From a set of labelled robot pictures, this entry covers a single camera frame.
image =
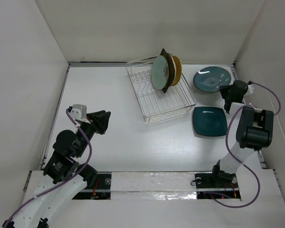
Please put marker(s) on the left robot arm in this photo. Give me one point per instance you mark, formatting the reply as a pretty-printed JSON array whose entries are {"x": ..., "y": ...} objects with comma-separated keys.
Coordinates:
[{"x": 63, "y": 177}]

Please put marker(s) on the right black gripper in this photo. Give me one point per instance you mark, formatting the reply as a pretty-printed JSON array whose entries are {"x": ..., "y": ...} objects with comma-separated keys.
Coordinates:
[{"x": 223, "y": 89}]

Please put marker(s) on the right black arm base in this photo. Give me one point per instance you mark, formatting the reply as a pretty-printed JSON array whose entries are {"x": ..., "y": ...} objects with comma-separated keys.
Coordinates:
[{"x": 206, "y": 187}]

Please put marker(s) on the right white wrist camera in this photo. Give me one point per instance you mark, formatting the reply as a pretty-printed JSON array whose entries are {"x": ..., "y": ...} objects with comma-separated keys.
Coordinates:
[{"x": 250, "y": 88}]

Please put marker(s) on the silver taped front rail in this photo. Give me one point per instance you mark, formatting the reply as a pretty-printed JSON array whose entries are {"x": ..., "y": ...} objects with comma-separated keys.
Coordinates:
[{"x": 153, "y": 186}]

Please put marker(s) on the beige bird painted plate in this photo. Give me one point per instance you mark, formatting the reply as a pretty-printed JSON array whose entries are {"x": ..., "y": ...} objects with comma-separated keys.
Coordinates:
[{"x": 174, "y": 64}]

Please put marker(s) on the square brown yellow plate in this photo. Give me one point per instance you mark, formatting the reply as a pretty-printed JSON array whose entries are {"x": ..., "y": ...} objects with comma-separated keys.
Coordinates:
[{"x": 170, "y": 70}]

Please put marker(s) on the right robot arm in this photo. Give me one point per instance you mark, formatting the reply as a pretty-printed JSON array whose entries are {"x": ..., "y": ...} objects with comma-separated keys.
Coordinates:
[{"x": 254, "y": 130}]

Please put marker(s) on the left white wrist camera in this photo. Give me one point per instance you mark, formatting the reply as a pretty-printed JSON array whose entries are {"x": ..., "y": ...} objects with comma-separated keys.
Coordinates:
[{"x": 77, "y": 111}]

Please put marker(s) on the square dark teal plate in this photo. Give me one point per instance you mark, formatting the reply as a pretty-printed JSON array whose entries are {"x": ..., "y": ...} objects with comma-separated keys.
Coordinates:
[{"x": 209, "y": 121}]

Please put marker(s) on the metal wire dish rack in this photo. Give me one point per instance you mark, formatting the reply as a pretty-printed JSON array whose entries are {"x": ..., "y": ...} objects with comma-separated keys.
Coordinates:
[{"x": 155, "y": 105}]

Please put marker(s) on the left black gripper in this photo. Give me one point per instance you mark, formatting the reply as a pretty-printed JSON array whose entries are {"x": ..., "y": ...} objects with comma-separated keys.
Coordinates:
[{"x": 102, "y": 123}]

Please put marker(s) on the round woven bamboo plate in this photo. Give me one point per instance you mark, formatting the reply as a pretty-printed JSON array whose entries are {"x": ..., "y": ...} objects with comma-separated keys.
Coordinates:
[{"x": 178, "y": 70}]

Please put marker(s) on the light green flower plate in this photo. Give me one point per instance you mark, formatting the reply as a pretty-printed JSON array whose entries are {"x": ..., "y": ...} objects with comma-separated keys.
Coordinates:
[{"x": 159, "y": 72}]

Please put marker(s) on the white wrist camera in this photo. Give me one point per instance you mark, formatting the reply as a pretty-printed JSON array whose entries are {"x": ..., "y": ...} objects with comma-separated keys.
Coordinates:
[
  {"x": 250, "y": 88},
  {"x": 77, "y": 111}
]

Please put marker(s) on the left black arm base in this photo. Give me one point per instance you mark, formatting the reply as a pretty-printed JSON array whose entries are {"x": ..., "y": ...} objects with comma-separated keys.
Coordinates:
[{"x": 101, "y": 190}]

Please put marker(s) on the round dark teal plate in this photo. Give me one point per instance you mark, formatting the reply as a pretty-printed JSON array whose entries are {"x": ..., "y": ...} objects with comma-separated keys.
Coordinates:
[{"x": 211, "y": 78}]

